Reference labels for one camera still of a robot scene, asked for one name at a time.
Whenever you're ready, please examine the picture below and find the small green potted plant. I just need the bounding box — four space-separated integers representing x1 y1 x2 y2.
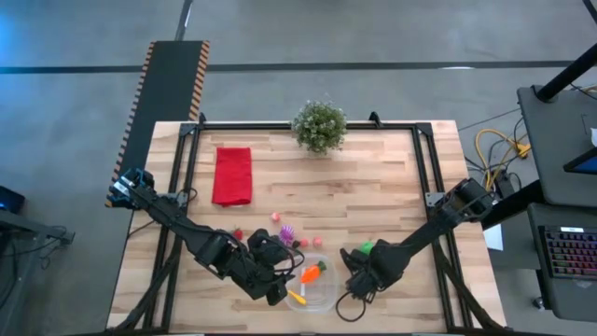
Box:
291 99 349 156

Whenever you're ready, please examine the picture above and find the backlit computer keyboard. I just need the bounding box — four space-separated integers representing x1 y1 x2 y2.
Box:
538 225 597 290

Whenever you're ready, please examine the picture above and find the black stand with cables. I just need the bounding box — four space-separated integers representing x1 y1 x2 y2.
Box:
0 209 76 272

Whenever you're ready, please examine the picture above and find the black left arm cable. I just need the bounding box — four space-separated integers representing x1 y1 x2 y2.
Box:
277 245 306 282

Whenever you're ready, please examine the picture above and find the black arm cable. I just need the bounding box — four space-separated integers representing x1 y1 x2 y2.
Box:
334 288 370 323
277 245 306 282

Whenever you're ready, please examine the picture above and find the black device with blue light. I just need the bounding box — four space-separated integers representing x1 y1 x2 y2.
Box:
0 185 27 215

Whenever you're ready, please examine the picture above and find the grey desk with black pole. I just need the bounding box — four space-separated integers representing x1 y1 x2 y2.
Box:
516 41 597 209

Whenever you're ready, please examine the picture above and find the red folded cloth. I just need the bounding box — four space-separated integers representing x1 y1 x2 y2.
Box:
211 147 254 207

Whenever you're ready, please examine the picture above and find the black mat with striped edges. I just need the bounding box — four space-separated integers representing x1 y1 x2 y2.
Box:
104 40 211 209

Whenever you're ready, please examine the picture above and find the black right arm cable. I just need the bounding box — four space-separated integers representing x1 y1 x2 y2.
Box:
334 288 370 323

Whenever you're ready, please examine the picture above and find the yellow cable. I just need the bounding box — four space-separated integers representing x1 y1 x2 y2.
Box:
474 128 532 192

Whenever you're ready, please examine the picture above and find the black aluminium table frame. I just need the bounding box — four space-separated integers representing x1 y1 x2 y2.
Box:
106 111 509 335

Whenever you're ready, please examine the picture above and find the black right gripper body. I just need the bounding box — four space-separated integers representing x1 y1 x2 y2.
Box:
339 240 400 290

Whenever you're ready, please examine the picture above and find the white paper sheet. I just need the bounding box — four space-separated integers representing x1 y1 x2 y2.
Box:
482 223 505 252

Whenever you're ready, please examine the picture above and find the clear plastic tupperware container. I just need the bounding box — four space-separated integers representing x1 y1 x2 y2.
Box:
283 253 340 314

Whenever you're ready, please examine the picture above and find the grey desk under keyboard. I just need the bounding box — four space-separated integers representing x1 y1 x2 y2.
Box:
526 203 597 323

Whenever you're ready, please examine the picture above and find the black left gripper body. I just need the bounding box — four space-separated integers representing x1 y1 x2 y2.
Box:
246 228 303 300

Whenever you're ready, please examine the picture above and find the orange toy carrot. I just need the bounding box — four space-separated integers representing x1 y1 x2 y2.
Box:
300 260 327 285

